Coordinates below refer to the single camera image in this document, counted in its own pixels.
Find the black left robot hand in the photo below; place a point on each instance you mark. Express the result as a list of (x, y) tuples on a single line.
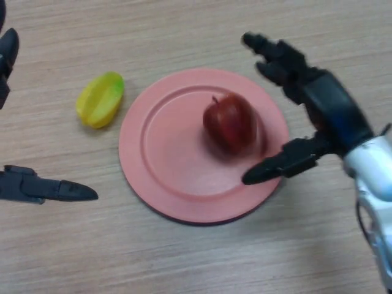
[(24, 186)]

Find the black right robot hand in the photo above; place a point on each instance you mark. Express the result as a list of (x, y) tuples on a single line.
[(333, 107)]

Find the red apple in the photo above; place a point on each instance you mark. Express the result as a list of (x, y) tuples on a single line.
[(229, 122)]

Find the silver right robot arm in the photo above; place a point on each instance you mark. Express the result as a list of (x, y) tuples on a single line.
[(373, 165)]

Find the pink round plate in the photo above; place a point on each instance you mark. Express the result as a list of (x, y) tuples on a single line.
[(171, 159)]

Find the yellow green starfruit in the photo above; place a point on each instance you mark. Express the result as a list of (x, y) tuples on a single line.
[(99, 101)]

